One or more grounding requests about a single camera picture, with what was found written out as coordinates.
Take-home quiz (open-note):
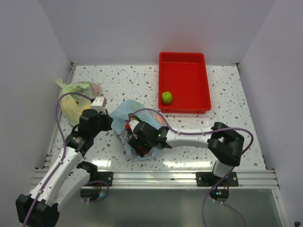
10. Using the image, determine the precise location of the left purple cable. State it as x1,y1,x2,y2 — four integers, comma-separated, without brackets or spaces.
22,92,95,227

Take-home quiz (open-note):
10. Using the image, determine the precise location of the red plastic tray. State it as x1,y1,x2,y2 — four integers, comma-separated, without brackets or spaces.
158,52,212,114

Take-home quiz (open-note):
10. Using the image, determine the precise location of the blue cartoon plastic bag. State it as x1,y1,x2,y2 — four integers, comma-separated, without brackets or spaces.
109,100,167,161

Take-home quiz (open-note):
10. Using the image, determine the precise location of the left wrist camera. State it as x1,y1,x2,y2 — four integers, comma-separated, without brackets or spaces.
90,96,107,114

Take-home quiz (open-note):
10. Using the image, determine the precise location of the green round fruit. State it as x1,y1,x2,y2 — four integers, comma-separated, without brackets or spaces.
161,91,173,105

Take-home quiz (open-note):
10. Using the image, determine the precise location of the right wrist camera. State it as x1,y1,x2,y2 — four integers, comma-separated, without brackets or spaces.
128,120,139,139

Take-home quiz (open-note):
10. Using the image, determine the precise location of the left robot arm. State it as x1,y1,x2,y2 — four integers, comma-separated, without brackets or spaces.
16,109,113,227

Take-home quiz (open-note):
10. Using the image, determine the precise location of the aluminium front rail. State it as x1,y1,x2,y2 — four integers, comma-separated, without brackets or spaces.
18,169,285,190

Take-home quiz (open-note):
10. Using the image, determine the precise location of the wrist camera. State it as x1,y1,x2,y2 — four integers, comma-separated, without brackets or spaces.
128,120,139,139
90,96,107,114

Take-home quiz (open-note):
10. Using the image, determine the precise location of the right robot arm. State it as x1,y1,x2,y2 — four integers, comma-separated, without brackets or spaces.
126,120,244,186

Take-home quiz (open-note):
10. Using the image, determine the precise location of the green plastic fruit bag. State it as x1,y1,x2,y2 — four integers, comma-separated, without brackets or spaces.
56,79,101,125

